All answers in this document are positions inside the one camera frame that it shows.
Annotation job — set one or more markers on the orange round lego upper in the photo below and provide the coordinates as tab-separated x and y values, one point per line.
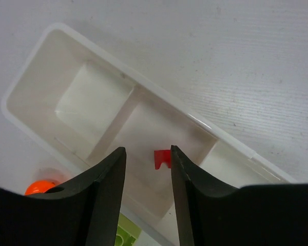
40	186

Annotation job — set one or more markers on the white three-compartment tray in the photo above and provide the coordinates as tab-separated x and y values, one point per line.
80	103

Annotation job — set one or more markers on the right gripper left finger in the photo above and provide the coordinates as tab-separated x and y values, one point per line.
81	211

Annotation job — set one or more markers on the red lego small piece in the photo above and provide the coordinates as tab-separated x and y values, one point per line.
162	157

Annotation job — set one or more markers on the green lego block small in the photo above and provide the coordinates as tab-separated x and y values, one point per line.
127	232

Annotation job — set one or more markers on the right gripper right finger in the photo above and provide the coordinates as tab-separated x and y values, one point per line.
211	212

